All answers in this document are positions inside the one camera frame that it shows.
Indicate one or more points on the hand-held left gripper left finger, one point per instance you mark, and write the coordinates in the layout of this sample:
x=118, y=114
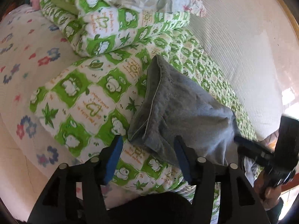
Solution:
x=114, y=158

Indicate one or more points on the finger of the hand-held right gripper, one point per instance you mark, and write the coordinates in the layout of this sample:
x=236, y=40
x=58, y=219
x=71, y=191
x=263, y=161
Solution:
x=254, y=152

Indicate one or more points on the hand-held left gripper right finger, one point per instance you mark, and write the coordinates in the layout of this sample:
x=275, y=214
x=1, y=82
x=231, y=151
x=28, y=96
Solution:
x=183, y=161

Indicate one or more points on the grey pants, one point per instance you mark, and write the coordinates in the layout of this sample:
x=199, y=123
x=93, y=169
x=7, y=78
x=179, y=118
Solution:
x=182, y=112

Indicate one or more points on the person's right forearm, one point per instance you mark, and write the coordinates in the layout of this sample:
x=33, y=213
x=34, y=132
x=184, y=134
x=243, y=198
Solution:
x=274, y=210

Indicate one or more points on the person's right hand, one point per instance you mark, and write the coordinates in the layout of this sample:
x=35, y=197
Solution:
x=266, y=190

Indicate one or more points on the grey pink patterned pillow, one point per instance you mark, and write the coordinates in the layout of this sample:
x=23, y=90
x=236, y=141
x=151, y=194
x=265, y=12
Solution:
x=272, y=138

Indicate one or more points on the person's dark clothed leg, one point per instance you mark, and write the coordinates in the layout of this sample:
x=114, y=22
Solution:
x=151, y=210

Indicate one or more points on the folded green printed quilt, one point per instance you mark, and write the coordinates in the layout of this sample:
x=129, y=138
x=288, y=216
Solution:
x=105, y=28

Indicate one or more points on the white flowered bed sheet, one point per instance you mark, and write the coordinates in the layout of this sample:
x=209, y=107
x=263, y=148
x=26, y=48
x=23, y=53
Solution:
x=23, y=56

